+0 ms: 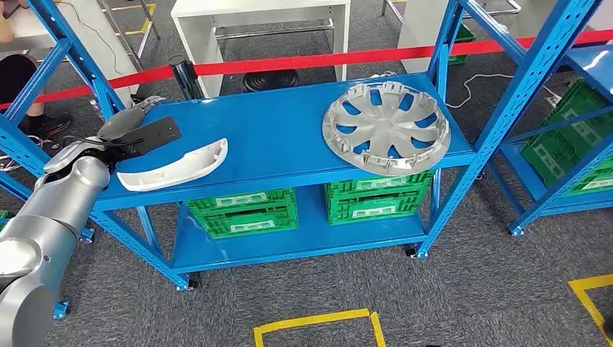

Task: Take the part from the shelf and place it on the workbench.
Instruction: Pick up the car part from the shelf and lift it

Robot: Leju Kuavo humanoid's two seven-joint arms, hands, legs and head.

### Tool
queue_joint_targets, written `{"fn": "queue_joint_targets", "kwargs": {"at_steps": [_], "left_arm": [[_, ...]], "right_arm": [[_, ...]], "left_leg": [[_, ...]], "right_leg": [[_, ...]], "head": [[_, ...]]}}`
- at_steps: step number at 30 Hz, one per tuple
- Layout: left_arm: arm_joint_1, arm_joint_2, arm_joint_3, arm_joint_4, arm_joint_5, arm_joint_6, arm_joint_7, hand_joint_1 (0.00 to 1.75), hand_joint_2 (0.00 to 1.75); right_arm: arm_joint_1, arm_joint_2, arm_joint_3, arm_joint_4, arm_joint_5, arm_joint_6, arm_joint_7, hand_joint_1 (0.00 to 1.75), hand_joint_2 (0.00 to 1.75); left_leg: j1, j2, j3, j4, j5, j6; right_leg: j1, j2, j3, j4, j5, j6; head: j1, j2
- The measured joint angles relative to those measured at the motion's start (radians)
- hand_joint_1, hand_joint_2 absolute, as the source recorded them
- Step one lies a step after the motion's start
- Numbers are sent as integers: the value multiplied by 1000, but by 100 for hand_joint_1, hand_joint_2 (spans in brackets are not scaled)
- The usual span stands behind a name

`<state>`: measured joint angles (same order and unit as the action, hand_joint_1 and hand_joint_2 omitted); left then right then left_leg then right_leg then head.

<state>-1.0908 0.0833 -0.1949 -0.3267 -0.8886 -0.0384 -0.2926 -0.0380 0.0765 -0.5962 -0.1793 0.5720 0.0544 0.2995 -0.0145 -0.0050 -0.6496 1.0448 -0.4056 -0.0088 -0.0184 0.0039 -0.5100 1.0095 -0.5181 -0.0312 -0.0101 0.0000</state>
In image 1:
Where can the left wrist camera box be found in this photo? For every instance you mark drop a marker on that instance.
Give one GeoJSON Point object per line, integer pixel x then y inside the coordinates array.
{"type": "Point", "coordinates": [153, 134]}

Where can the white curved plastic part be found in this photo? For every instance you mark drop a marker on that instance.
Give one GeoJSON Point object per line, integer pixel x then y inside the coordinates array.
{"type": "Point", "coordinates": [177, 170]}

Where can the person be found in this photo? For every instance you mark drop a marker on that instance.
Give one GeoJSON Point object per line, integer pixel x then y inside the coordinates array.
{"type": "Point", "coordinates": [14, 76]}

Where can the black stanchion post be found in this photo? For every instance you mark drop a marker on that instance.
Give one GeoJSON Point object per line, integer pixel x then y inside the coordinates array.
{"type": "Point", "coordinates": [184, 76]}

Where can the chrome chair base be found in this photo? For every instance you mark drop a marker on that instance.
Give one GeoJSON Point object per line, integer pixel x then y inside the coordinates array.
{"type": "Point", "coordinates": [19, 155]}

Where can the black ribbed stanchion base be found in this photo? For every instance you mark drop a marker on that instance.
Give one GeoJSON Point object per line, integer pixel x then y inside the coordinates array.
{"type": "Point", "coordinates": [270, 80]}

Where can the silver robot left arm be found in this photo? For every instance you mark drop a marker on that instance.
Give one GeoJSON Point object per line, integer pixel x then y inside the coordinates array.
{"type": "Point", "coordinates": [57, 206]}

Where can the red barrier belt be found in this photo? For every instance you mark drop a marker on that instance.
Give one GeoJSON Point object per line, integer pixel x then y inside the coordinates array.
{"type": "Point", "coordinates": [287, 62]}

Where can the yellow floor tape square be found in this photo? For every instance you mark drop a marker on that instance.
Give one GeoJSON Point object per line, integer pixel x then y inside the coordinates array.
{"type": "Point", "coordinates": [589, 299]}
{"type": "Point", "coordinates": [311, 320]}

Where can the person's dark shoe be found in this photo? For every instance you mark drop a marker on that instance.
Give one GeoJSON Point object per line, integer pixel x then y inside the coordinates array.
{"type": "Point", "coordinates": [609, 326]}

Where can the silver wheel hubcap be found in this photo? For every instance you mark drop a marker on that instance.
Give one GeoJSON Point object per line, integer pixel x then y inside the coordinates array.
{"type": "Point", "coordinates": [383, 127]}

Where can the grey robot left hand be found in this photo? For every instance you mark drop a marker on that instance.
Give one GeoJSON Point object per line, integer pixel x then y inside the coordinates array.
{"type": "Point", "coordinates": [122, 122]}

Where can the clear water bottle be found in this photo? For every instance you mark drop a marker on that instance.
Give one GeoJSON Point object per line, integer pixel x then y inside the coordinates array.
{"type": "Point", "coordinates": [96, 109]}

